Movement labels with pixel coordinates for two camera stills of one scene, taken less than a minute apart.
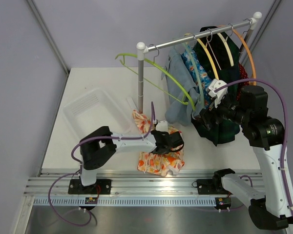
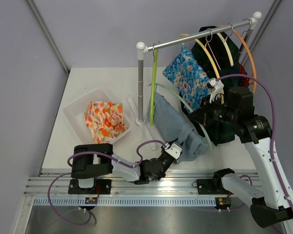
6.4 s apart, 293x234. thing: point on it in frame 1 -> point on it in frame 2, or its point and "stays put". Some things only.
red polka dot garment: x=243 y=75 stays put
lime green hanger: x=182 y=101 -> x=156 y=58
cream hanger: x=224 y=42 stays put
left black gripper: x=164 y=133 -> x=172 y=142
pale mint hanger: x=197 y=69 -> x=185 y=103
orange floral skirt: x=157 y=164 -> x=104 y=120
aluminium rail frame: x=55 y=183 stays put
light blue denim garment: x=178 y=110 -> x=177 y=124
